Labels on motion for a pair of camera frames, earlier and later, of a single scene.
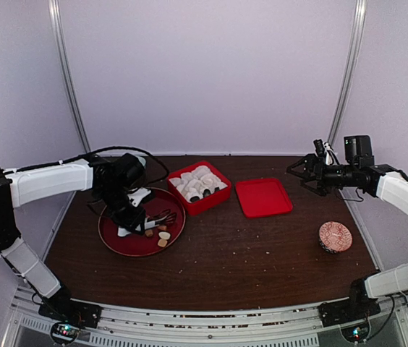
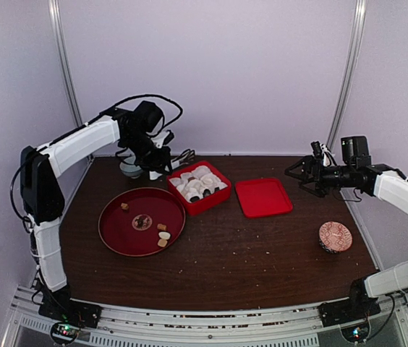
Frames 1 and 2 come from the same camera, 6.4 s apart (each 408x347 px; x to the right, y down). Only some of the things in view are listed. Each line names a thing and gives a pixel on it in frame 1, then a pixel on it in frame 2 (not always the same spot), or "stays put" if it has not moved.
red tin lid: (262, 197) stays put
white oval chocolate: (209, 180) stays put
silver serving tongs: (166, 217) -> (185, 157)
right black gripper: (311, 161) stays put
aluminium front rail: (297, 326) stays put
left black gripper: (131, 223) -> (160, 163)
